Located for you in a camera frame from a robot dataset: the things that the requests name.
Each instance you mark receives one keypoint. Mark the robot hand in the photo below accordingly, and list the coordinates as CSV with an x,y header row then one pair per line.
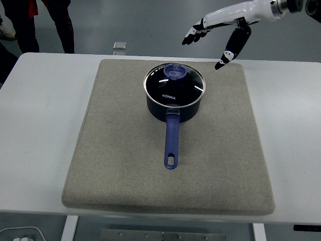
x,y
233,12

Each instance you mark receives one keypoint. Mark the grey metal plate with screws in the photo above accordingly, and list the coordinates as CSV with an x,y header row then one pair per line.
x,y
163,235

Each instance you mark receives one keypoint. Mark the person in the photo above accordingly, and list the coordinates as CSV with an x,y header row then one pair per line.
x,y
27,30
6,62

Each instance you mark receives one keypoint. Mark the beige fabric mat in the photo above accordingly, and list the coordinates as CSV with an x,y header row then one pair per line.
x,y
125,150

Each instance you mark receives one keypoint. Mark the black flat device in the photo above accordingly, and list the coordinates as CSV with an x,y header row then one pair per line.
x,y
308,228

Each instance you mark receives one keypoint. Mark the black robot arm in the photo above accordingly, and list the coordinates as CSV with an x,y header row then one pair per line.
x,y
296,5

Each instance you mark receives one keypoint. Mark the glass lid with blue knob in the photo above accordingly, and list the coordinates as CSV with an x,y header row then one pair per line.
x,y
174,88

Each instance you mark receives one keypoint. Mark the white power adapter block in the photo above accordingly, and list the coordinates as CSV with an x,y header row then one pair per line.
x,y
23,239

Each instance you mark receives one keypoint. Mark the silver floor outlet plate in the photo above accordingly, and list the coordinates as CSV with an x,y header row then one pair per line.
x,y
120,45

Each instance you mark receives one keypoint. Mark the white table leg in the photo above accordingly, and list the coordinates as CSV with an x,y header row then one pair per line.
x,y
259,233
69,229

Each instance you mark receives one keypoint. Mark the small silver floor plate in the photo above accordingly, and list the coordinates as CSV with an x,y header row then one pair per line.
x,y
119,53

